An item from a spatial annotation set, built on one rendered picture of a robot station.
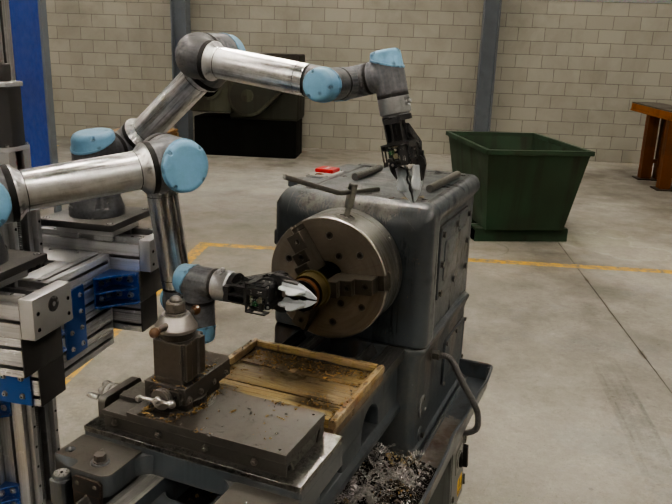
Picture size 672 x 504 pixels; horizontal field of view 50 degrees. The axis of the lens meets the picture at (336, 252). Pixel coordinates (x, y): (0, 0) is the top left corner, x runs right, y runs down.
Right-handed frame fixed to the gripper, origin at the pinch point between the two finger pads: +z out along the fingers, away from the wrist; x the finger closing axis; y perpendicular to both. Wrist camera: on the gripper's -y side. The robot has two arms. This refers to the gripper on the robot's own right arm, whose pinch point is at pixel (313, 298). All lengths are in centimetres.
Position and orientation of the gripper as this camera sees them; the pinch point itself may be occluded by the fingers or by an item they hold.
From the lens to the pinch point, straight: 162.9
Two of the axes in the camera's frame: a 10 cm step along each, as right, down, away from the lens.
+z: 9.1, 1.4, -3.9
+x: 0.3, -9.6, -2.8
